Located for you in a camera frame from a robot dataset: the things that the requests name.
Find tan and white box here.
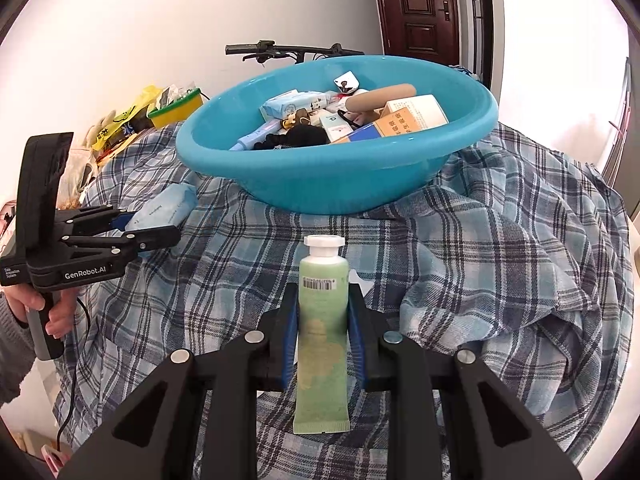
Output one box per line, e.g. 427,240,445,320
375,95,448,138

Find blue plastic basin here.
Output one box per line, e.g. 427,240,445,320
175,55,500,215

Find light blue tube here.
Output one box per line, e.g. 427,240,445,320
229,119,281,152

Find person's left forearm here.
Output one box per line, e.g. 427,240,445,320
0,305,37,406

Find green cream tube white cap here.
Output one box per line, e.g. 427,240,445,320
292,234,351,435

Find yellow plastic bag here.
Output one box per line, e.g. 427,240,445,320
90,85,163,151

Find beige plush toy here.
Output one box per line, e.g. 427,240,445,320
82,115,111,147

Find pink object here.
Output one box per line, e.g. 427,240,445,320
42,447,71,476

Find clear plastic bag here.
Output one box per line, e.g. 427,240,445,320
57,147,98,206

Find light blue tissue pack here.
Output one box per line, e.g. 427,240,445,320
124,182,199,235
260,91,326,121

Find black framed glass door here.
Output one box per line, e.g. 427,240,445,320
452,0,493,91

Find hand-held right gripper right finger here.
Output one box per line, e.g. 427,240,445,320
347,282,583,480

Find white box teal logo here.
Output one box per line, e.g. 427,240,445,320
320,112,353,143

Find small doll keychain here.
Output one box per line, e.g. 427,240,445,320
281,109,311,130

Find person's left hand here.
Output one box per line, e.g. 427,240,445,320
0,285,80,342

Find orange and blue box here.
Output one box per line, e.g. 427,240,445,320
330,125,387,146

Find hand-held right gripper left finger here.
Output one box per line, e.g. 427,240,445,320
57,282,301,480

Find dark brown entrance door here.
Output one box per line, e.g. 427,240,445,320
370,0,461,68

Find black fabric pouch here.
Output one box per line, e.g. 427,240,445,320
252,125,328,152

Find yellow container green rim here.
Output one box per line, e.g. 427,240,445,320
147,87,205,130

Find folded metal rack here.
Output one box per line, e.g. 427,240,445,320
602,57,636,181

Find blue plaid cloth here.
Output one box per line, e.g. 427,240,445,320
52,120,636,480

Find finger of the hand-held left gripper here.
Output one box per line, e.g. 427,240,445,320
61,224,182,262
55,205,141,239

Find round tan powder puff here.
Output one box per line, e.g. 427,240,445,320
345,85,417,112

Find black bicycle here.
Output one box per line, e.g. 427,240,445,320
225,40,366,66

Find black cable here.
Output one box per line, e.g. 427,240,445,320
52,295,92,467

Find white packets in container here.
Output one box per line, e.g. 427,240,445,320
160,82,196,106

